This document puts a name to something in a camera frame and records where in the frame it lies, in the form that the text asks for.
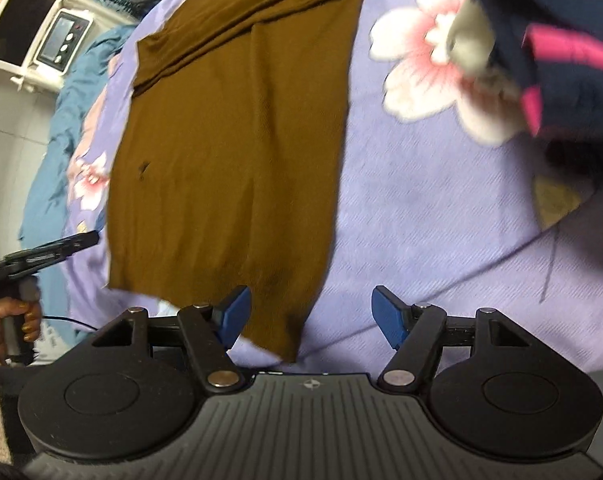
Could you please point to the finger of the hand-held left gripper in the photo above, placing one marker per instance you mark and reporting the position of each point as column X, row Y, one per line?
column 76, row 242

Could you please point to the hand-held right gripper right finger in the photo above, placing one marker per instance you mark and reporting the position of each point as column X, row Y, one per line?
column 389, row 315

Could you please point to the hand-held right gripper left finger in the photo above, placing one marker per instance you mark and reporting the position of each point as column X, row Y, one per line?
column 234, row 310

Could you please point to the brown knit garment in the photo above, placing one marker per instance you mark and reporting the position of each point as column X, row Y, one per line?
column 221, row 160

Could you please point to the teal duvet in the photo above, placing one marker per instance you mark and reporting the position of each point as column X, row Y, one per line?
column 56, row 150

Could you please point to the purple floral bedsheet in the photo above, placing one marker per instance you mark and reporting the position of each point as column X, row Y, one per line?
column 421, row 220

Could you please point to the white framed monitor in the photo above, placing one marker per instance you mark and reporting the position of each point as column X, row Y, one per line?
column 16, row 20

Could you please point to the cream dotted garment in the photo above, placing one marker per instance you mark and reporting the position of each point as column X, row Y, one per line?
column 469, row 40

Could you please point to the navy garment with pink trim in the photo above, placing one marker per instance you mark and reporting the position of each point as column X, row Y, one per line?
column 556, row 35

